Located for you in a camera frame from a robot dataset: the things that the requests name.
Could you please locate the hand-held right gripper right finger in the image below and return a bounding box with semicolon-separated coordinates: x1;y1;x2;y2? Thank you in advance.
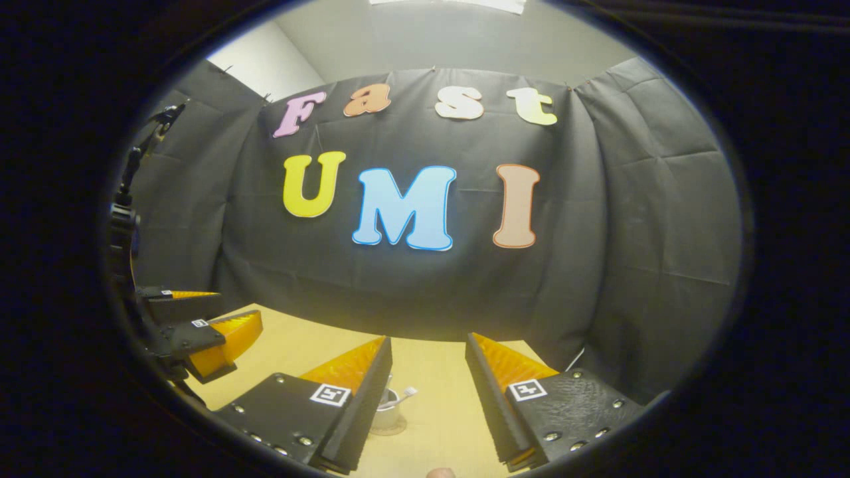
465;332;646;473

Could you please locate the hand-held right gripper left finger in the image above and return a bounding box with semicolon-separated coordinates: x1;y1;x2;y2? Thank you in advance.
214;335;393;475

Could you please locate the white cup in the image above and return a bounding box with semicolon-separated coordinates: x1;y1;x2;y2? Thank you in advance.
371;373;407;431

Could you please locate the round cork coaster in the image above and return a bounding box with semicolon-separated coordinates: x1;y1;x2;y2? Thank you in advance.
369;415;408;437

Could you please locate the white toothbrush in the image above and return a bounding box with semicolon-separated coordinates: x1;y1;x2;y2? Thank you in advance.
380;386;419;407

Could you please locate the wooden desktop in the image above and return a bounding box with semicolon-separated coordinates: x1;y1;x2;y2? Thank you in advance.
179;303;552;478

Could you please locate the black backdrop cloth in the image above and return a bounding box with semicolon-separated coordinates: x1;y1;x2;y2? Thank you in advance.
129;56;742;404

